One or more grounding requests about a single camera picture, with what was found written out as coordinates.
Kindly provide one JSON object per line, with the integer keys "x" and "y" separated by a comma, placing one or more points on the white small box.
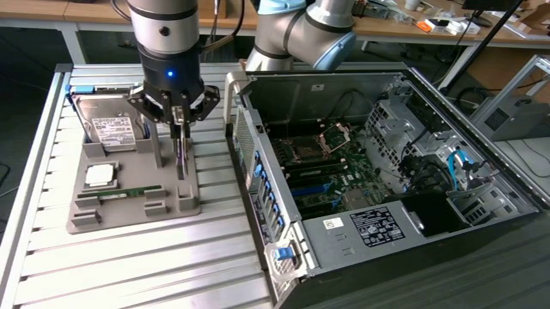
{"x": 467, "y": 28}

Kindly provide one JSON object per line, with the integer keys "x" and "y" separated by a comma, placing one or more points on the wooden office desk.
{"x": 387, "y": 30}
{"x": 44, "y": 13}

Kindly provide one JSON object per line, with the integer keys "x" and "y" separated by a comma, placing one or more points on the orange small box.
{"x": 432, "y": 25}

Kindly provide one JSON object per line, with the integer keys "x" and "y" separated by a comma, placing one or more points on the silver hard disk drive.
{"x": 108, "y": 119}

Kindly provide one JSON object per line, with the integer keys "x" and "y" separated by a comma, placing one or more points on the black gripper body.
{"x": 172, "y": 71}

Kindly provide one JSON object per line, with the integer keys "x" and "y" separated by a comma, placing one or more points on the grey power supply unit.
{"x": 336, "y": 235}

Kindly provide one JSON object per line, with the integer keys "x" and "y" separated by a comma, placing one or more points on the grey chipset heat sink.
{"x": 359, "y": 199}

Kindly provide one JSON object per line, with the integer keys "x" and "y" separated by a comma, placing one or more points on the black tripod pole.
{"x": 485, "y": 42}

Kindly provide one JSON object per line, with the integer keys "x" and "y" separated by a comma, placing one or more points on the graphics card with metal bracket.
{"x": 182, "y": 161}

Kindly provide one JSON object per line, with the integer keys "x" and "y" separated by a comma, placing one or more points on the white cup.
{"x": 413, "y": 4}

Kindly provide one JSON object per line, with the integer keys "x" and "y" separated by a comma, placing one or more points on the green motherboard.
{"x": 357, "y": 167}

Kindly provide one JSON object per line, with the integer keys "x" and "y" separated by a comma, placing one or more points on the black monitor with stand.
{"x": 480, "y": 22}

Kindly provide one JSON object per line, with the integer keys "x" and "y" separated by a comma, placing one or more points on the grey parts rack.
{"x": 138, "y": 212}

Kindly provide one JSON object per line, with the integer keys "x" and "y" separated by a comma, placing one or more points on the silver CPU chip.
{"x": 100, "y": 176}

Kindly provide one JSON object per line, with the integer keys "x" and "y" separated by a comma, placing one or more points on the perforated metal drive cage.
{"x": 392, "y": 128}

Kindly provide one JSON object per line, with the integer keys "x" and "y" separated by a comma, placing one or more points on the black installed RAM stick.
{"x": 319, "y": 173}

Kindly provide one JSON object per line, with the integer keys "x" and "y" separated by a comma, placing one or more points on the blue case latch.
{"x": 285, "y": 252}

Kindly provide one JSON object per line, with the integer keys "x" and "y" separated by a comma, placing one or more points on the grey disk bay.
{"x": 485, "y": 206}

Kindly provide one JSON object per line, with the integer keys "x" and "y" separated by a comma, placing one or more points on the metal socket cover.
{"x": 336, "y": 136}

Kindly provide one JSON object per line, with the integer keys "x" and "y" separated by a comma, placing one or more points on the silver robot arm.
{"x": 164, "y": 29}

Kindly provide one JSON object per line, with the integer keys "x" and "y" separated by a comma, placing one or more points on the blue disk carrier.
{"x": 82, "y": 90}

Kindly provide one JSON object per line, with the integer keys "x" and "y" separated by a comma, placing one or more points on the brown cardboard piece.
{"x": 537, "y": 17}

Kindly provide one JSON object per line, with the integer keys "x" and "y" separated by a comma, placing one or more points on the thin metal locking lever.
{"x": 288, "y": 128}

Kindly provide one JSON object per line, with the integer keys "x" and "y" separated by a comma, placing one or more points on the aluminium profile frame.
{"x": 543, "y": 59}

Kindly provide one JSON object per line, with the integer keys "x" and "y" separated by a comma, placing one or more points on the green RAM stick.
{"x": 125, "y": 193}

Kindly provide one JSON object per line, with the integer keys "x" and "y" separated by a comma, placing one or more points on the blue expansion slot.
{"x": 312, "y": 190}

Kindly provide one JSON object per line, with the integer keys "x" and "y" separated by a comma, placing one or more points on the open grey PC case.
{"x": 327, "y": 241}

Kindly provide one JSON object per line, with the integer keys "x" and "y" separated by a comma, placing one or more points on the brown cardboard box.
{"x": 221, "y": 9}

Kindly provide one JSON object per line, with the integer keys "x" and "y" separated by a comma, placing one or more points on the CPU socket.
{"x": 308, "y": 150}

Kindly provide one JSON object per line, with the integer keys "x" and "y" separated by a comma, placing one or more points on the grey computer tower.
{"x": 516, "y": 119}

